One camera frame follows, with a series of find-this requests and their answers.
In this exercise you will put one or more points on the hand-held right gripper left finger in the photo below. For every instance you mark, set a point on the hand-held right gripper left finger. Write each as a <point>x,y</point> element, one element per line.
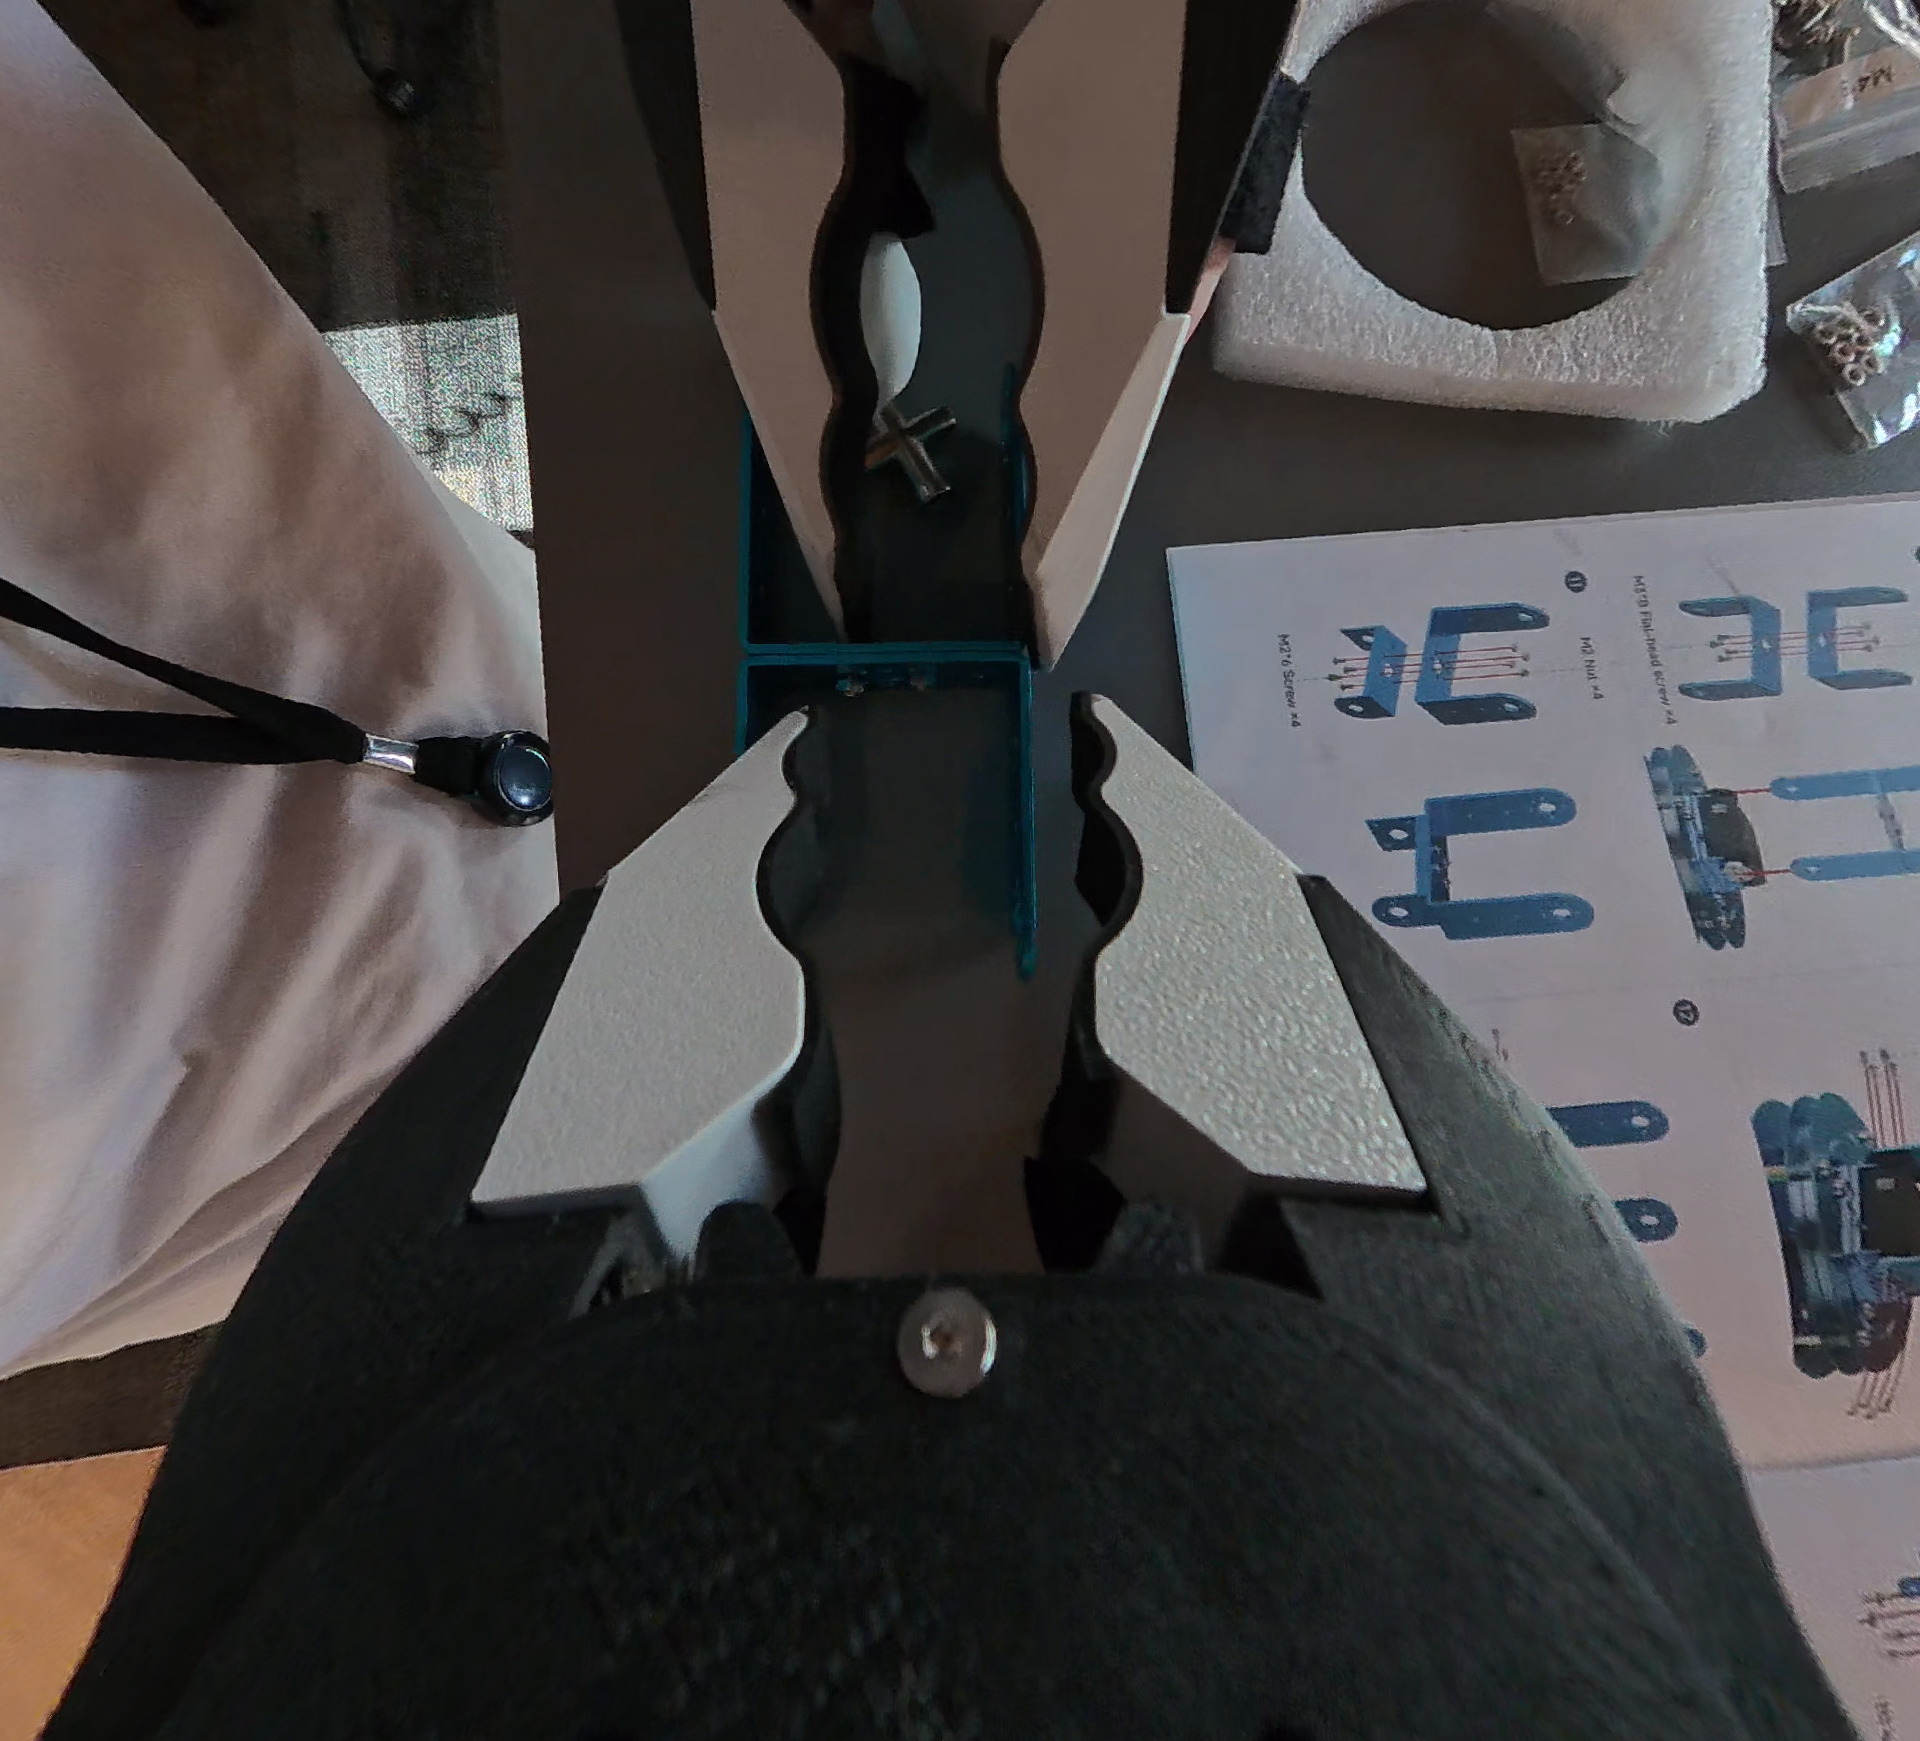
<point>676,1023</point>

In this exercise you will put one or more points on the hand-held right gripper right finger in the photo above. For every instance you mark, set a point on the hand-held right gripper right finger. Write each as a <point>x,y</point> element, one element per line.
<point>1247,1023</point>

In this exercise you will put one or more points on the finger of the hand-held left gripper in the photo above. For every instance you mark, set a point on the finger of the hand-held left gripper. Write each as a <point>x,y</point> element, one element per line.
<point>1112,242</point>
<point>759,242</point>

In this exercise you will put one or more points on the small metal cross wrench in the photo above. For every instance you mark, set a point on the small metal cross wrench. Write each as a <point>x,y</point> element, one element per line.
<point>917,454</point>

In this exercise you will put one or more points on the dark desk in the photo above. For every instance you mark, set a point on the dark desk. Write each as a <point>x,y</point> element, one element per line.
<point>1348,466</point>

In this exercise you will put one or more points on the printed instruction manual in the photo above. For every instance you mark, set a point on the printed instruction manual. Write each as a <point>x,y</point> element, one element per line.
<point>1577,874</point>

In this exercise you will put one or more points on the grey rug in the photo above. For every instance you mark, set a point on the grey rug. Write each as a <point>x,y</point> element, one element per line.
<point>434,422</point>

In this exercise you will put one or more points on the person's pale shirt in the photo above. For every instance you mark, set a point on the person's pale shirt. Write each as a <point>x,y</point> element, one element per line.
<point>227,992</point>

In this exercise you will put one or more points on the small clear bag of screws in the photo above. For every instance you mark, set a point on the small clear bag of screws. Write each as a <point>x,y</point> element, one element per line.
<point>1577,184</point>

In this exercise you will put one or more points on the white foam block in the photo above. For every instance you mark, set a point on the white foam block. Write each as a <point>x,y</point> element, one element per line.
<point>1695,1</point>

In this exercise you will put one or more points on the labelled bag of brass nuts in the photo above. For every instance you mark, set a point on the labelled bag of brass nuts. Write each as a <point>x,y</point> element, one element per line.
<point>1848,78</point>

